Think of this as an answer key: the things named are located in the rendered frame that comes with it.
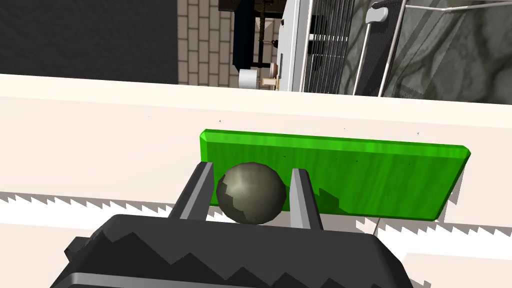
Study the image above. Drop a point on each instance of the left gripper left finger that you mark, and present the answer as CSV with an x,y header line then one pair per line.
x,y
194,194

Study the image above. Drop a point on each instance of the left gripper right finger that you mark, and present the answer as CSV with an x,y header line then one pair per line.
x,y
302,200

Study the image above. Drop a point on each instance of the grey round knob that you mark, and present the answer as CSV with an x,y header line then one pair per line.
x,y
251,192

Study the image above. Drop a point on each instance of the green drawer front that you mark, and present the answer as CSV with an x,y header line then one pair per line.
x,y
380,180

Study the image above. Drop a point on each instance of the white dishwasher with racks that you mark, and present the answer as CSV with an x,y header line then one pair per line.
x,y
320,44

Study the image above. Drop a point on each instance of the dark shelf with small items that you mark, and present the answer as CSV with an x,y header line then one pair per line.
x,y
250,40

